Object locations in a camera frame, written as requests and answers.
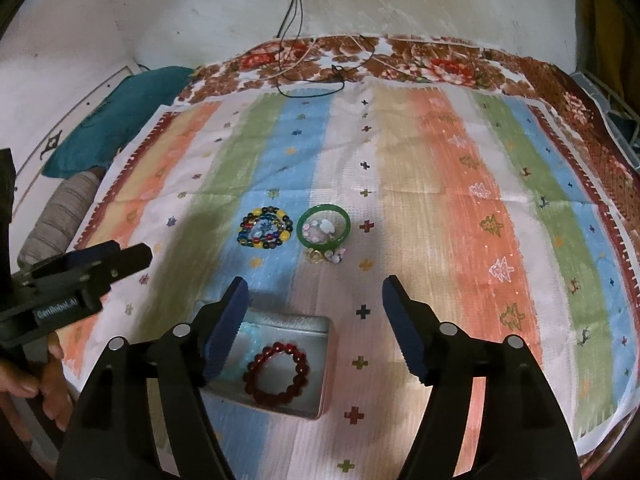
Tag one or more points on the striped pastel cloth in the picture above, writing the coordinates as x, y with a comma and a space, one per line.
430, 200

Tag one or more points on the grey striped pillow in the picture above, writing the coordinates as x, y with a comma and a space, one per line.
65, 205

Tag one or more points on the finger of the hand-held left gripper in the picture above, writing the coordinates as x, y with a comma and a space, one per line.
125, 260
85, 256

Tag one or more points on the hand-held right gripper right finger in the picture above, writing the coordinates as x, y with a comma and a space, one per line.
406, 332

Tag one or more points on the green jade bangle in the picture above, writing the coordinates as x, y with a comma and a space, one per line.
303, 232

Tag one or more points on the teal cloth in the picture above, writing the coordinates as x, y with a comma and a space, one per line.
115, 120

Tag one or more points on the person's left hand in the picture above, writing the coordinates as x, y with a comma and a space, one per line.
52, 390

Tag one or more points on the silver metal tin box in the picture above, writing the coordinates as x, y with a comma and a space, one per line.
312, 355

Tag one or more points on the mustard hanging garment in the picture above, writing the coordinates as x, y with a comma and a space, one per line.
607, 15

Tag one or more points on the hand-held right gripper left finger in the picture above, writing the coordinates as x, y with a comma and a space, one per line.
226, 332

